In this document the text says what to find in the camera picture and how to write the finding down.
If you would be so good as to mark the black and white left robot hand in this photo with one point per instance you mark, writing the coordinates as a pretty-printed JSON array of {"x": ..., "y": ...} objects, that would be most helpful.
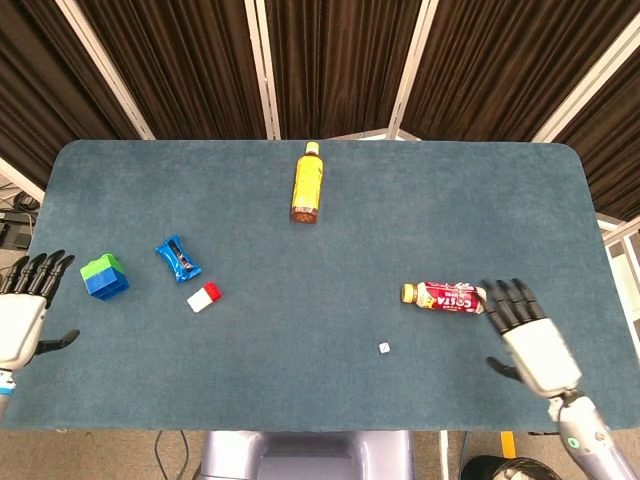
[{"x": 20, "y": 325}]

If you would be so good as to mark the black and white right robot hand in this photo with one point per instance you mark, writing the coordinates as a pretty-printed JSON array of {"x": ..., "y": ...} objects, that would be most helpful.
[{"x": 540, "y": 355}]

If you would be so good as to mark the small white die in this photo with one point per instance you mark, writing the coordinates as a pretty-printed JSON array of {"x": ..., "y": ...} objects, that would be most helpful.
[{"x": 384, "y": 348}]

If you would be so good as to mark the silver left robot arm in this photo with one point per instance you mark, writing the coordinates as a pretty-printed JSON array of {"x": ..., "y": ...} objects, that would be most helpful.
[{"x": 5, "y": 395}]

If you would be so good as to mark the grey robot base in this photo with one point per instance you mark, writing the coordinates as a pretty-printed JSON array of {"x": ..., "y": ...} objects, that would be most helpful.
[{"x": 307, "y": 457}]

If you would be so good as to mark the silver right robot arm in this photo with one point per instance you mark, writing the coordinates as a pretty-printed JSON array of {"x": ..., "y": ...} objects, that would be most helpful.
[{"x": 585, "y": 435}]

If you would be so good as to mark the green and blue toy block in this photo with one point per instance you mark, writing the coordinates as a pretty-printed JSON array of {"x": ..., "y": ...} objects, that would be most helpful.
[{"x": 104, "y": 277}]

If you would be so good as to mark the red Costa drink bottle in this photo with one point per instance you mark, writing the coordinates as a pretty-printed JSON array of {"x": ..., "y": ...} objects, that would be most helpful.
[{"x": 445, "y": 298}]

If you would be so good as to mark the black trash bin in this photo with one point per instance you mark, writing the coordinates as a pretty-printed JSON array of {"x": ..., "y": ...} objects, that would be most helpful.
[{"x": 510, "y": 469}]

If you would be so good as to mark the white table leg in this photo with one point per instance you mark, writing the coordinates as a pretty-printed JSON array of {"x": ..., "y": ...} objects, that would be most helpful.
[{"x": 443, "y": 455}]

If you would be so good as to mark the blue snack packet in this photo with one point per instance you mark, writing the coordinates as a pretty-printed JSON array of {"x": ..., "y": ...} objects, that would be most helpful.
[{"x": 178, "y": 260}]

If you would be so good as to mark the red and white block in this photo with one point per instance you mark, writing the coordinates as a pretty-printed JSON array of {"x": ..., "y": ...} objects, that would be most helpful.
[{"x": 204, "y": 297}]

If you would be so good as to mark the dark brown curtain panel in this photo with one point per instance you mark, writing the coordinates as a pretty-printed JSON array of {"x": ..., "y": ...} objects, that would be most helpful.
[
  {"x": 500, "y": 65},
  {"x": 45, "y": 85},
  {"x": 185, "y": 65},
  {"x": 340, "y": 65},
  {"x": 610, "y": 155}
]

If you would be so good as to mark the blue felt table mat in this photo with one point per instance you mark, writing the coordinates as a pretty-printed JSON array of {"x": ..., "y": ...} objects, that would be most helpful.
[{"x": 320, "y": 250}]

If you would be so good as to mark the yellow label tea bottle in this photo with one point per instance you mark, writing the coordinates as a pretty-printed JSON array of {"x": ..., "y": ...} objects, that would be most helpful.
[{"x": 306, "y": 185}]

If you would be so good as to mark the white shelf frame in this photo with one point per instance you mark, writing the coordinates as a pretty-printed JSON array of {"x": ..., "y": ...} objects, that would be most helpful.
[{"x": 620, "y": 255}]

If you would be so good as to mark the white partition frame post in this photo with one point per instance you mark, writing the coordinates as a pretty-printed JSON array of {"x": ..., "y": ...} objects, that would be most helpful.
[
  {"x": 410, "y": 70},
  {"x": 20, "y": 180},
  {"x": 263, "y": 70},
  {"x": 590, "y": 85},
  {"x": 107, "y": 75}
]

